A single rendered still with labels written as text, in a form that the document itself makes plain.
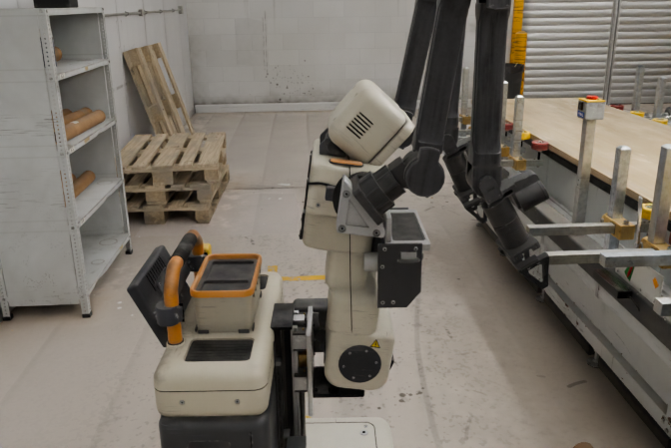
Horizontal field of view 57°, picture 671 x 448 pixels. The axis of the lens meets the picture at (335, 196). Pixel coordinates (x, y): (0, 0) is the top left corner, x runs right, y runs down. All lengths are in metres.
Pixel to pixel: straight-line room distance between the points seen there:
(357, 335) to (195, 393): 0.40
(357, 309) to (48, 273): 2.29
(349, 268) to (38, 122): 2.11
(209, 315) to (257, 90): 8.05
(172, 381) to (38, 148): 2.06
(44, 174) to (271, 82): 6.43
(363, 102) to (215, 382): 0.68
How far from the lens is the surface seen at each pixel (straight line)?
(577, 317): 3.14
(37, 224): 3.43
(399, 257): 1.42
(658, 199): 2.04
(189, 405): 1.47
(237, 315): 1.52
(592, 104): 2.42
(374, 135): 1.36
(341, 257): 1.48
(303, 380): 1.66
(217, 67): 9.48
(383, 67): 9.49
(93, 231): 4.35
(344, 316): 1.50
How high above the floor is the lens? 1.57
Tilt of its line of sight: 17 degrees down
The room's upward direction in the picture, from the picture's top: 1 degrees counter-clockwise
